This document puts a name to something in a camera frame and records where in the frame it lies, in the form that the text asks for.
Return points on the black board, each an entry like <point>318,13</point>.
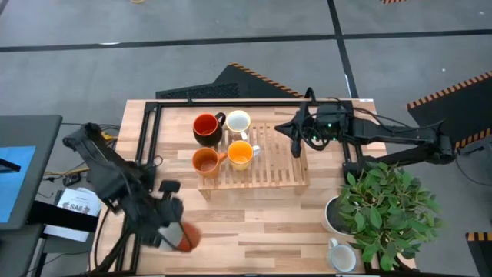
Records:
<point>57,219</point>

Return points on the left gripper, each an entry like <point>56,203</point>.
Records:
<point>165,213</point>

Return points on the green potted plant white pot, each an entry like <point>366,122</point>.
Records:
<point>384,215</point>

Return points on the black power adapter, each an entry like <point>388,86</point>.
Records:
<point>72,179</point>

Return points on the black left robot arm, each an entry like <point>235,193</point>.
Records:
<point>107,169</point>

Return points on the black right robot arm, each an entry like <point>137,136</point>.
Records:
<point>388,132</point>

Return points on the cream mug yellow rim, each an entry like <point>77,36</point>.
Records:
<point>238,120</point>

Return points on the black mug orange-red interior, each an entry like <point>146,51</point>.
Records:
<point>205,127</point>

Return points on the white printed paper sheet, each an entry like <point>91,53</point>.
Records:
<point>82,200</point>

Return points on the orange-red mug white interior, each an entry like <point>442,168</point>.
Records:
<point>190,236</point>

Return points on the wooden slatted rack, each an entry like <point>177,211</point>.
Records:
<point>276,165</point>

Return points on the grey desk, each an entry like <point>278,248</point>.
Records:
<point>42,154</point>

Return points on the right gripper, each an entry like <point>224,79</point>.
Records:
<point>330,119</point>

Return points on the yellow power plug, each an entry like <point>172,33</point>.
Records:
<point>107,135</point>

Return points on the pale blue mug white interior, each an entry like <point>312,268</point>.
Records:
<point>342,258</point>

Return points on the black aluminium frame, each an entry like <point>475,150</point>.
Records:
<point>250,103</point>

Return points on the black mat striped edge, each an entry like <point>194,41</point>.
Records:
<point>480,257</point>
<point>238,86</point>
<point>453,115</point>
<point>392,1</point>

